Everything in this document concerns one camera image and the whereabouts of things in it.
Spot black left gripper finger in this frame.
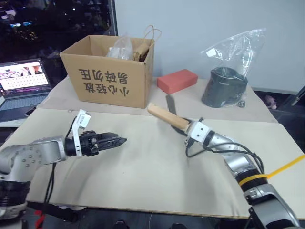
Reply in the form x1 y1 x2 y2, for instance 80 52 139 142
97 132 122 142
98 136 128 150

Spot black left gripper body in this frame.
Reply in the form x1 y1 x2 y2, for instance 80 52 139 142
79 130 102 157

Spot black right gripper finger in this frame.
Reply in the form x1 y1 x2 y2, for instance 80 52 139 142
181 116 204 125
170 124 189 137

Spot wooden block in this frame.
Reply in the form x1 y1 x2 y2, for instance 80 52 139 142
147 94 192 133

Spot large beige cardboard sheet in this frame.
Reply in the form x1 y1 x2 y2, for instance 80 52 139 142
0 108 305 220

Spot red rectangular block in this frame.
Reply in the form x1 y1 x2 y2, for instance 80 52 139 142
156 69 199 94

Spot black appliance base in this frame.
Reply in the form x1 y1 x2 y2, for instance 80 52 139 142
201 66 249 108

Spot printed brown cardboard box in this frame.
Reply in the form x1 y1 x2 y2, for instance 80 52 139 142
60 34 155 109

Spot dark smartphone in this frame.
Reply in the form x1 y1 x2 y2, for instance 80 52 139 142
24 106 37 118

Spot small pink object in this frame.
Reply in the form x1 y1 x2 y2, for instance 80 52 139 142
264 94 279 110

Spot large clear plastic bag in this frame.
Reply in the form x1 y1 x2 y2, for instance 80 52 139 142
200 28 266 83

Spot open laptop computer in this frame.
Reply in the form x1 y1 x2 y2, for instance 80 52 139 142
0 58 53 127

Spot crumpled clear plastic bag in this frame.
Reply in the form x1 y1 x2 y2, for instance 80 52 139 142
105 35 134 60

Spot red clamp under table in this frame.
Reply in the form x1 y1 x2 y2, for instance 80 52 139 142
35 209 47 225

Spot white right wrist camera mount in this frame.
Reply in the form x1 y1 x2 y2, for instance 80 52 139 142
187 120 212 145

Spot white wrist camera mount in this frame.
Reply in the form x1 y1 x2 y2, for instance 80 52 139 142
187 120 212 145
71 109 92 156

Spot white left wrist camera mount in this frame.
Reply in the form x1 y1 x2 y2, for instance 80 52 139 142
71 109 92 156

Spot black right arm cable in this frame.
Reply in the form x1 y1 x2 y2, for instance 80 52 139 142
185 141 265 177

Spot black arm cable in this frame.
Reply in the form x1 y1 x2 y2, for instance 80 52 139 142
43 163 57 206
185 141 265 177

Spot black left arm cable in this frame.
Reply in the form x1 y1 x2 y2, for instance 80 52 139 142
43 163 57 206

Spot brown paper bag with handles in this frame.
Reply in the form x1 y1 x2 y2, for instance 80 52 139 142
133 25 162 63

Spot yellow cable tie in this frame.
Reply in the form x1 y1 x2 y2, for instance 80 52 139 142
238 154 305 187

